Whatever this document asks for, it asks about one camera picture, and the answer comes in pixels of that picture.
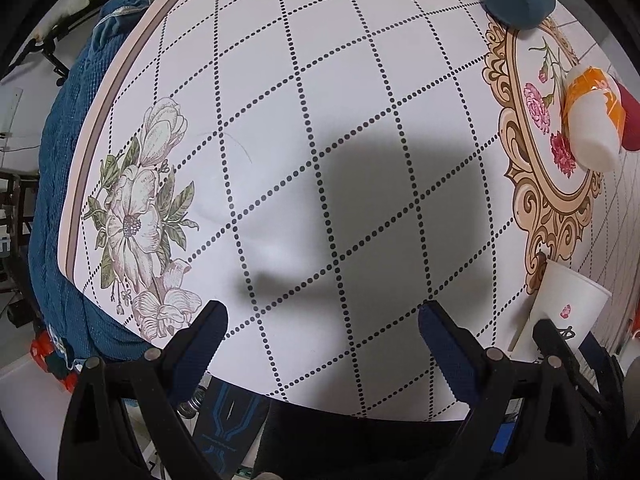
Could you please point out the floral printed tablecloth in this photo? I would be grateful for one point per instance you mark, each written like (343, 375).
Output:
(320, 160)

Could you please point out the black stand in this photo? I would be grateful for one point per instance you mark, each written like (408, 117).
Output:
(50, 45)

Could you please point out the red object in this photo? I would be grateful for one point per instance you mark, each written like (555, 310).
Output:
(40, 350)

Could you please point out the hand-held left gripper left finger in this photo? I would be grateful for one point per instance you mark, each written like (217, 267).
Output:
(194, 357)

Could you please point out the orange and white cup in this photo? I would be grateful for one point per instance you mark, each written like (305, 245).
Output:
(592, 120)

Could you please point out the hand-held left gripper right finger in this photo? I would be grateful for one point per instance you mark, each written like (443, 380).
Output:
(452, 357)

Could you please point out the white paper cup pink flower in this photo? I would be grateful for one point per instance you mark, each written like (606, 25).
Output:
(565, 300)

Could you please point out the red cup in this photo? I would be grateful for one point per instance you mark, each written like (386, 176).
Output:
(631, 120)

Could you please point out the blue quilted cloth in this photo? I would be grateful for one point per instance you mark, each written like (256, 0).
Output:
(75, 210)

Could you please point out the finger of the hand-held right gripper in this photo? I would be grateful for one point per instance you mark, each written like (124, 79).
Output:
(550, 335)
(597, 360)

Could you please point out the black box blue pattern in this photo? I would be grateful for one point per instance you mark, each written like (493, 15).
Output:
(227, 425)

